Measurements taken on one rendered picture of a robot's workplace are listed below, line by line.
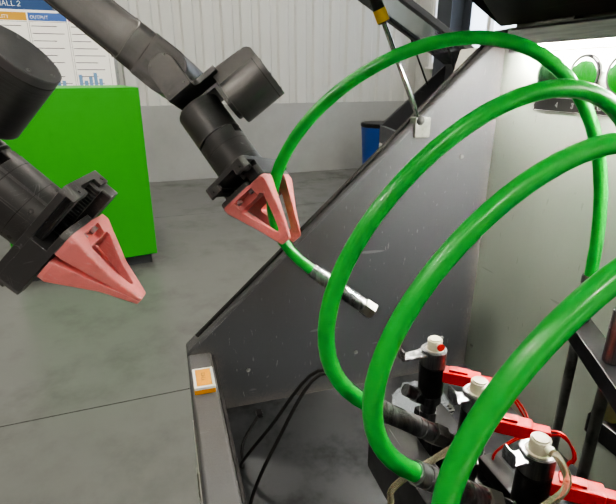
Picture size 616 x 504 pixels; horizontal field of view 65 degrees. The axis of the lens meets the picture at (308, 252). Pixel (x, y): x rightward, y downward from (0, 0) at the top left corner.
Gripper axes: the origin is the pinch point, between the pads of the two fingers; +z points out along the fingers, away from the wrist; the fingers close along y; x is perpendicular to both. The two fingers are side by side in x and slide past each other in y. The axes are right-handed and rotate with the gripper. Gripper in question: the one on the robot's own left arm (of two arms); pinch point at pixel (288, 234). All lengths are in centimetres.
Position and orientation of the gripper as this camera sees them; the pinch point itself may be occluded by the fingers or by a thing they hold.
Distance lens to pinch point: 57.6
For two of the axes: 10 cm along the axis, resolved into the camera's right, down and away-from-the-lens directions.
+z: 5.8, 8.0, -1.5
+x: -7.1, 5.8, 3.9
